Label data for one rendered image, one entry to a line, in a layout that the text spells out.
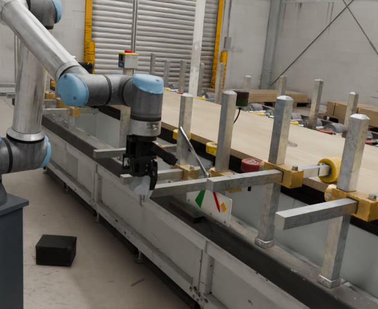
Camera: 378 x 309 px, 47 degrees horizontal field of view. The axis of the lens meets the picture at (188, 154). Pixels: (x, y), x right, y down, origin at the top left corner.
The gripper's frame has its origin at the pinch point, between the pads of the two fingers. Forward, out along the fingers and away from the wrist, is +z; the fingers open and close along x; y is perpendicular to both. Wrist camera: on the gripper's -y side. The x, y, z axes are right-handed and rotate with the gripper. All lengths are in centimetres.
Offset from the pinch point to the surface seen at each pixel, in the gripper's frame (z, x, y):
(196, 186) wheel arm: -2.0, 1.6, -17.6
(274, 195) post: -4.5, 22.8, -31.0
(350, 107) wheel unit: -21, -32, -139
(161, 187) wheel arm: -3.4, 1.4, -4.1
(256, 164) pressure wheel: -8.0, 3.1, -41.4
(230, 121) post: -22.3, -2.2, -32.0
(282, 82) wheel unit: -27, -82, -139
